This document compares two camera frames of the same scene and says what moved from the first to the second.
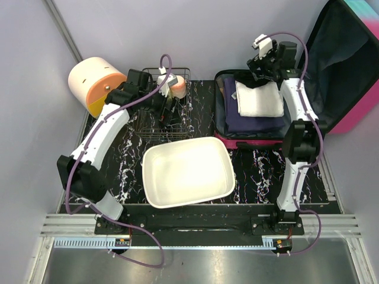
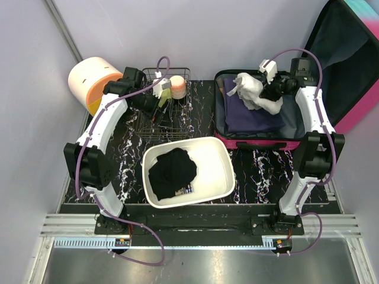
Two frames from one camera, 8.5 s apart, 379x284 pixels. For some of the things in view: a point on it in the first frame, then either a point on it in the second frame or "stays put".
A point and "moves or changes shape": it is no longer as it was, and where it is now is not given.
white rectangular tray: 188,171 stays put
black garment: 246,77 → 170,171
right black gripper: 255,63 → 267,92
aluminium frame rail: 79,231 stays put
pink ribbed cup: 179,90 stays put
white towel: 264,100 moves or changes shape
